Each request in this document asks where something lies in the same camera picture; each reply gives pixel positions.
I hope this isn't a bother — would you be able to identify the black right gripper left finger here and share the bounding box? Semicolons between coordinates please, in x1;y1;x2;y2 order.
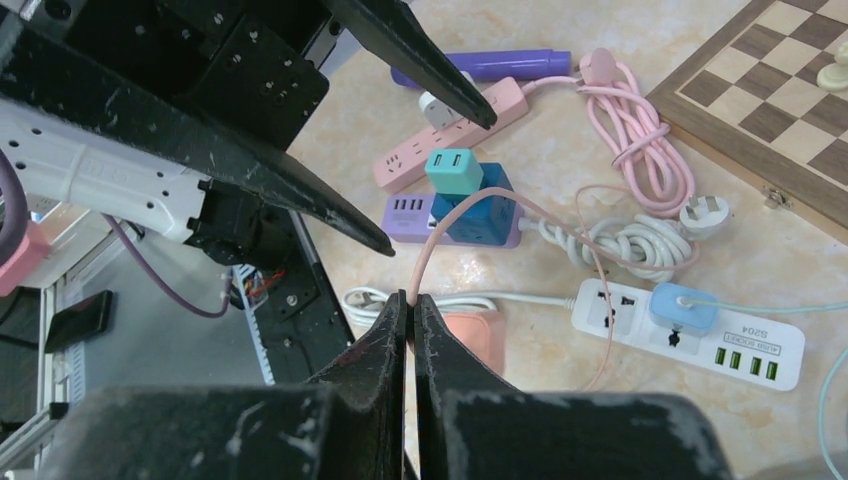
38;291;408;479

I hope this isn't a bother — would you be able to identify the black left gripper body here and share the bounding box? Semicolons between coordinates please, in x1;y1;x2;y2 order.
19;0;343;150

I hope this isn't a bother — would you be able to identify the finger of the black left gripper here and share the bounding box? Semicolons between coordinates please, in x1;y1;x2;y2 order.
323;0;497;130
1;26;394;256

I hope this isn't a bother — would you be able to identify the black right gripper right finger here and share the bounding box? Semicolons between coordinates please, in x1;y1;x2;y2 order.
413;295;732;479

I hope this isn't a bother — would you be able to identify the white charger plug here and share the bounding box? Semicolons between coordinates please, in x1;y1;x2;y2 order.
418;91;466;131

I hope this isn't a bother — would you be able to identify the teal charger plug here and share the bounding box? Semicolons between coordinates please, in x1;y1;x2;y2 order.
425;148;484;197

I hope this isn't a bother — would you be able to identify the blue cube socket adapter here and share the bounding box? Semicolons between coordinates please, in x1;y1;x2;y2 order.
446;163;516;247

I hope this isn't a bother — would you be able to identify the light blue charger plug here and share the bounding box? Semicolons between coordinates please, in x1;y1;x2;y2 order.
648;282;718;337

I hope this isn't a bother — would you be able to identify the orange pink charger plug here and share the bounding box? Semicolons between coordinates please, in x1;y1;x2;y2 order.
409;187;729;375

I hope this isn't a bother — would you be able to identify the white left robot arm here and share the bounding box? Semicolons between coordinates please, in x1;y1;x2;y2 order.
1;1;497;269

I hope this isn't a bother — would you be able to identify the pink power strip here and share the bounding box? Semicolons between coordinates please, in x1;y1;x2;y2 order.
373;78;529;194

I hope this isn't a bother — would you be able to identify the purple microphone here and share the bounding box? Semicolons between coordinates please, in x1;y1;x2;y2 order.
390;48;573;89

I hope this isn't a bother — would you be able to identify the white power strip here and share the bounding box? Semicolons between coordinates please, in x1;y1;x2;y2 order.
570;279;806;392

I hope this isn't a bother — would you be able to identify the purple power strip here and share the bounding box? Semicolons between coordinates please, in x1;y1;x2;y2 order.
380;193;524;249

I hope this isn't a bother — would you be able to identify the wooden chessboard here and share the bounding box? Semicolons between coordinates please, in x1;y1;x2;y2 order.
648;0;847;242

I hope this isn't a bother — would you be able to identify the cream chess piece near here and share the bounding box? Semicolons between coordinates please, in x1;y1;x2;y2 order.
816;43;848;93

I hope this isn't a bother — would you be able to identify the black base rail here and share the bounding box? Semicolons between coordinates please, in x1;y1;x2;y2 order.
233;209;354;385

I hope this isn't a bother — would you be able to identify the white flat coiled cable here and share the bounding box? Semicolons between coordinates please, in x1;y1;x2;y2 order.
341;286;578;329

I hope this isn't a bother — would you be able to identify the pink coiled cable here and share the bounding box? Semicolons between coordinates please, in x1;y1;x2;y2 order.
519;47;697;219

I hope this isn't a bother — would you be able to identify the white coiled power cable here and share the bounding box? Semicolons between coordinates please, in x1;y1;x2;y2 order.
517;193;731;285

